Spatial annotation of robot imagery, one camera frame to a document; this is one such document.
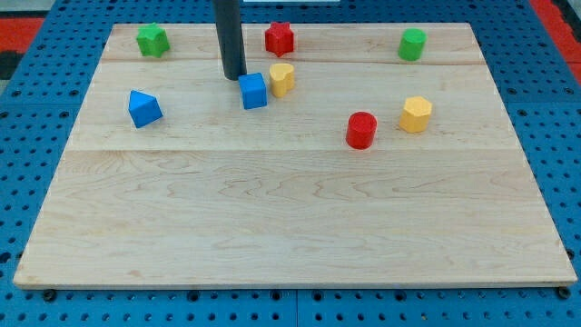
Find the yellow heart block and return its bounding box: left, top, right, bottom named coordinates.
left=269, top=63, right=295, bottom=98

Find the blue triangle block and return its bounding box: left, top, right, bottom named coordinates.
left=128, top=90, right=162, bottom=128

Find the red cylinder block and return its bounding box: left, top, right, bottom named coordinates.
left=346, top=112, right=378, bottom=150

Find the light wooden board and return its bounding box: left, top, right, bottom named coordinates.
left=14, top=23, right=577, bottom=290

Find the blue cube block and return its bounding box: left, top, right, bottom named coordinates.
left=239, top=73, right=268, bottom=110

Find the red star block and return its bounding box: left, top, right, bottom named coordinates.
left=264, top=22, right=294, bottom=57

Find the yellow hexagon block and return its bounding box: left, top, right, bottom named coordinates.
left=399, top=96, right=433, bottom=134

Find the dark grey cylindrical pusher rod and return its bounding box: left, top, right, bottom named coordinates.
left=212, top=0, right=247, bottom=81

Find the green cylinder block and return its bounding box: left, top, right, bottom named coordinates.
left=398, top=28, right=428, bottom=61

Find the green star block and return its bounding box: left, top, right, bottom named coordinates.
left=136, top=23, right=171, bottom=58

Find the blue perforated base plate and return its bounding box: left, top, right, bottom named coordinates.
left=1, top=0, right=580, bottom=326

